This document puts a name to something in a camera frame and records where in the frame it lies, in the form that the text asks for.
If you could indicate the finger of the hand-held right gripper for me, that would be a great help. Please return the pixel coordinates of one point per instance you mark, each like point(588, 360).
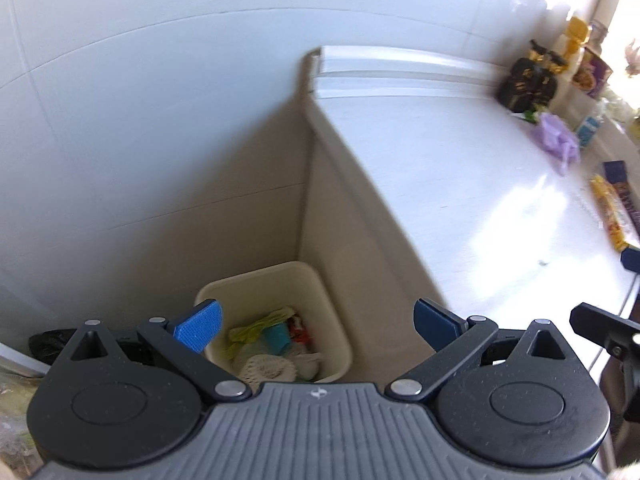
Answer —
point(607, 330)
point(631, 261)

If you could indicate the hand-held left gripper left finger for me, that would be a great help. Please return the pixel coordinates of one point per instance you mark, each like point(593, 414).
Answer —
point(197, 327)

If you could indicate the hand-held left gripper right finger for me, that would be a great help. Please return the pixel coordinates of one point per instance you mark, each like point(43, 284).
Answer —
point(437, 325)

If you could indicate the curly green cabbage leaf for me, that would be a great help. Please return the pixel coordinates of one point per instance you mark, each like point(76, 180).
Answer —
point(250, 332)

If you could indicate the white foam net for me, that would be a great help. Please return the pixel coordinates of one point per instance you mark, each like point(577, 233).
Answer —
point(265, 367)

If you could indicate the red snack packet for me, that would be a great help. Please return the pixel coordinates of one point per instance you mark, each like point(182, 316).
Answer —
point(300, 332)

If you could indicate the white tissue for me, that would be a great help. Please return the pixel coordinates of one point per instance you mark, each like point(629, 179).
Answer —
point(307, 365)

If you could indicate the cream trash bin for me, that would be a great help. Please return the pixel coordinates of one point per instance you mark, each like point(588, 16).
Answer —
point(320, 300)

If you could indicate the purple plastic bag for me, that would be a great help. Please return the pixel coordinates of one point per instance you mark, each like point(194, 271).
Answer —
point(555, 140)

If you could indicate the yellow box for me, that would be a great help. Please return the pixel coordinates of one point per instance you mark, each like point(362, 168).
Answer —
point(610, 215)

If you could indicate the dark snack wrapper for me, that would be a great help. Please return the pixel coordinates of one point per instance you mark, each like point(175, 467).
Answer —
point(622, 185)

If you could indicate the clear spray bottle blue label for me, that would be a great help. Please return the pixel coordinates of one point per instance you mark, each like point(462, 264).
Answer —
point(590, 127)

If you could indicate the black plastic bag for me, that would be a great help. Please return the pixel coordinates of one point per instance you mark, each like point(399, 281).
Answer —
point(47, 347)

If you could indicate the purple instant noodle cup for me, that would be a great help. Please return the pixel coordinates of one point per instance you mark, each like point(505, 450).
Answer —
point(595, 72)

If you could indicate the white bottle with yellow cap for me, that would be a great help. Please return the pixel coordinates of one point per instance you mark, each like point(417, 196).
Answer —
point(572, 55)

